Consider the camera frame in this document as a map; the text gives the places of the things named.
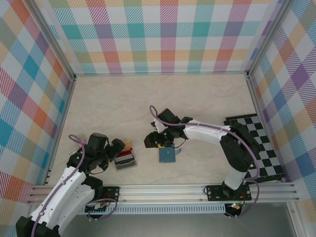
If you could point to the black grey checkerboard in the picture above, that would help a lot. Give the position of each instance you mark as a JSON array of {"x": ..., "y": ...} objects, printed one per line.
[{"x": 269, "y": 148}]

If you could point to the orange credit card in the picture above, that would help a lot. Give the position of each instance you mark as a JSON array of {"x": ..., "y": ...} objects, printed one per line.
[{"x": 128, "y": 143}]

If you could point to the aluminium floor rail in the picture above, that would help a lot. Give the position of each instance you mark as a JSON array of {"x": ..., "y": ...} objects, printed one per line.
[
  {"x": 63, "y": 121},
  {"x": 160, "y": 73},
  {"x": 256, "y": 98}
]

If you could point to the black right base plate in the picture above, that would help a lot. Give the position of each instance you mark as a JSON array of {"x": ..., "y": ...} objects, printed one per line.
[{"x": 213, "y": 192}]

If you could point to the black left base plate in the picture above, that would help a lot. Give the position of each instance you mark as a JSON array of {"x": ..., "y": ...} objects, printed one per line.
[{"x": 112, "y": 193}]

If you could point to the red credit card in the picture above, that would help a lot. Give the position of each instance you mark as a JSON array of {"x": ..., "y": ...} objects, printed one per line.
[{"x": 126, "y": 151}]

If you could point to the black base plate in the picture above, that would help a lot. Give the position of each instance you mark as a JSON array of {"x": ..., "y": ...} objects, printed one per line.
[
  {"x": 112, "y": 193},
  {"x": 213, "y": 192}
]

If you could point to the aluminium mounting rail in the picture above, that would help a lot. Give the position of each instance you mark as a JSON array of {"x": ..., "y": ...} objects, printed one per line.
[{"x": 160, "y": 191}]

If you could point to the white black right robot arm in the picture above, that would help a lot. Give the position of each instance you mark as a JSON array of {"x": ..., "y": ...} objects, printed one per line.
[{"x": 205, "y": 134}]

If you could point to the silver box of coloured blocks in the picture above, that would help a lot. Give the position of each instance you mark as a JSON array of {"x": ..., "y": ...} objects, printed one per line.
[{"x": 126, "y": 165}]

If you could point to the teal tray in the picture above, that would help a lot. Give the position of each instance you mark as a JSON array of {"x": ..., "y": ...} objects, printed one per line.
[{"x": 168, "y": 155}]

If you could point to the grey metal panel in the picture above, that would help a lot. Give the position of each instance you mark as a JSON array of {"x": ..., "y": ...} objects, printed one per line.
[{"x": 172, "y": 227}]

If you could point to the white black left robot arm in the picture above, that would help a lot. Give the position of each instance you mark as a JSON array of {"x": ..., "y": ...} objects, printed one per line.
[{"x": 66, "y": 187}]

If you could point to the right controller circuit board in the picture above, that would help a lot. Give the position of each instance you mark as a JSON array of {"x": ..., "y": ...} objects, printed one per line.
[{"x": 235, "y": 207}]

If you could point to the left controller circuit board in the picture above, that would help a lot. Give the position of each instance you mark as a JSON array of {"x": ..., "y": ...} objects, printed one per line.
[{"x": 97, "y": 208}]

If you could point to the controller circuit board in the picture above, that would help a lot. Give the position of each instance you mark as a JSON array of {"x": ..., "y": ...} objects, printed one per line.
[
  {"x": 97, "y": 208},
  {"x": 235, "y": 207}
]

